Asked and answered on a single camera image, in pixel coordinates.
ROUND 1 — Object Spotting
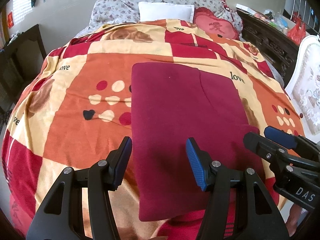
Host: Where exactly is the maroon fleece garment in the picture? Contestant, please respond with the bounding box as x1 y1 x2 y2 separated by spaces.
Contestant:
131 62 265 221

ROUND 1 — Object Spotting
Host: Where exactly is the person right hand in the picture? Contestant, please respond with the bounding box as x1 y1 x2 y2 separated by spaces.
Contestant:
285 204 308 237

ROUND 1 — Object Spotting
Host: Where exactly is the white upholstered floral chair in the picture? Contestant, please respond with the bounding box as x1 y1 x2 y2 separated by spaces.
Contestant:
285 35 320 143

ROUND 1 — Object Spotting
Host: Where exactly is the dark carved wooden headboard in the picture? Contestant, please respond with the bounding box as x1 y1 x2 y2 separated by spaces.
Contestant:
236 9 298 86

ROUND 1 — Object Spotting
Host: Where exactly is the red plastic bag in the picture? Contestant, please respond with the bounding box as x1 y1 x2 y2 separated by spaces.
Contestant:
287 18 306 45

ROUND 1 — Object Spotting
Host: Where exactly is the red heart cushion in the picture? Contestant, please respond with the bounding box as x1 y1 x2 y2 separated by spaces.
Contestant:
193 7 240 40

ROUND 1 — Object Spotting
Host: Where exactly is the metal drying rack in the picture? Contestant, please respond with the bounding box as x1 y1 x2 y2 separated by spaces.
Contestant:
290 0 319 34

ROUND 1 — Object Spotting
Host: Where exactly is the dark wooden side table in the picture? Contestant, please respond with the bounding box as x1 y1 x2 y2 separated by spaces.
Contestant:
1 24 47 102

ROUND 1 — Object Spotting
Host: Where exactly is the white pillow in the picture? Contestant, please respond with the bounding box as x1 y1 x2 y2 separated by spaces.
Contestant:
138 2 195 22

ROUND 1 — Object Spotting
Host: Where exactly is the floral quilt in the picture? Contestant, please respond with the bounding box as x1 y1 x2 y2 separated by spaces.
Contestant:
76 0 243 37

